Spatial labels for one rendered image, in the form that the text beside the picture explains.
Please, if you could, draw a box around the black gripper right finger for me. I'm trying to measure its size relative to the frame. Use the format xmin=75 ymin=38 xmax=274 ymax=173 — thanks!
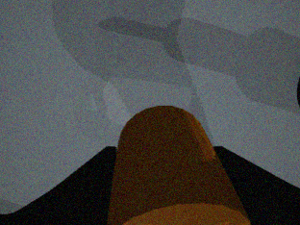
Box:
xmin=212 ymin=146 xmax=300 ymax=225

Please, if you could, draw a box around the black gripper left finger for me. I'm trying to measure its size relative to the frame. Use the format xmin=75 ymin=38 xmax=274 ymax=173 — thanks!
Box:
xmin=0 ymin=146 xmax=116 ymax=225

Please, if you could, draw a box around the orange cylinder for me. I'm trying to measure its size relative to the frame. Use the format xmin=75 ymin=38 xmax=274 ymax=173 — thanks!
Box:
xmin=107 ymin=105 xmax=251 ymax=225

